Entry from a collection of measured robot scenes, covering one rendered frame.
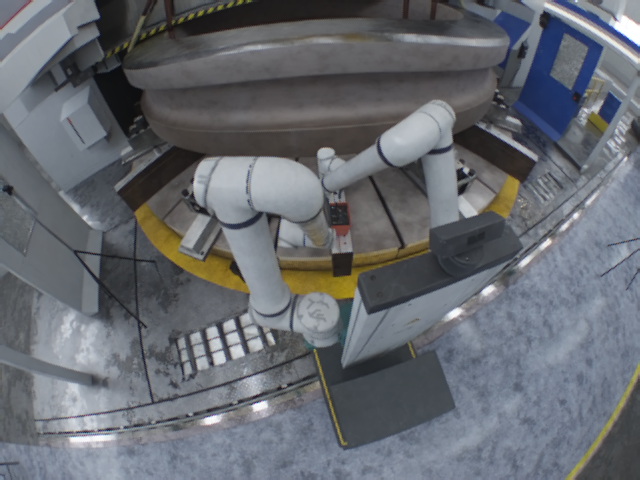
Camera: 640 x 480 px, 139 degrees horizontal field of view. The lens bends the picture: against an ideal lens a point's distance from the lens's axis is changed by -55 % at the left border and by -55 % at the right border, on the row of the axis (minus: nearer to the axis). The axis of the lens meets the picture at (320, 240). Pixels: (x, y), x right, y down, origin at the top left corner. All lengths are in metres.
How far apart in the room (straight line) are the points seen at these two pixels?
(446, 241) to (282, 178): 0.31
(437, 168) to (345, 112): 1.17
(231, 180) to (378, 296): 0.35
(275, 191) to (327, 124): 1.43
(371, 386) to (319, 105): 1.76
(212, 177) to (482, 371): 2.39
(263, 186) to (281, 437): 1.99
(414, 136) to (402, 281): 0.44
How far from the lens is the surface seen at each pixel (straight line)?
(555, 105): 6.08
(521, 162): 3.33
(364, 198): 2.45
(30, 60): 3.00
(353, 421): 1.33
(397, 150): 0.75
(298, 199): 0.52
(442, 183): 0.93
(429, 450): 2.37
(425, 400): 1.39
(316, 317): 0.95
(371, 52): 1.69
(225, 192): 0.55
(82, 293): 3.59
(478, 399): 2.49
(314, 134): 1.90
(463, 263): 0.41
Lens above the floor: 2.16
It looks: 58 degrees down
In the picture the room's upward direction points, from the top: 6 degrees counter-clockwise
